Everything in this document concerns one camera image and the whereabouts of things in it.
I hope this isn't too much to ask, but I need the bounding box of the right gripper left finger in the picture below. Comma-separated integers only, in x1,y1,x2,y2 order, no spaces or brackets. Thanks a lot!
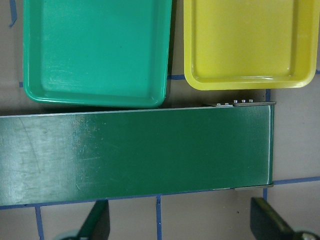
77,200,111,240

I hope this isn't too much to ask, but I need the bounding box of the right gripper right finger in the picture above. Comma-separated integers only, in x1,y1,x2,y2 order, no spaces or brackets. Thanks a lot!
250,197,303,240

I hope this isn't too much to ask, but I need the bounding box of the green conveyor belt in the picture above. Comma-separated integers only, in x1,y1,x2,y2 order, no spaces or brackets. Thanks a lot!
0,102,275,206

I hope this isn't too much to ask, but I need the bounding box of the green plastic tray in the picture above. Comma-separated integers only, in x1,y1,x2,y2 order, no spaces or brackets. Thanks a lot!
23,0,172,108

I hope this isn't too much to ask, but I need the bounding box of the yellow plastic tray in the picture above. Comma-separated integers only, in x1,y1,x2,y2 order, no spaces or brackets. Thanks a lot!
183,0,320,91

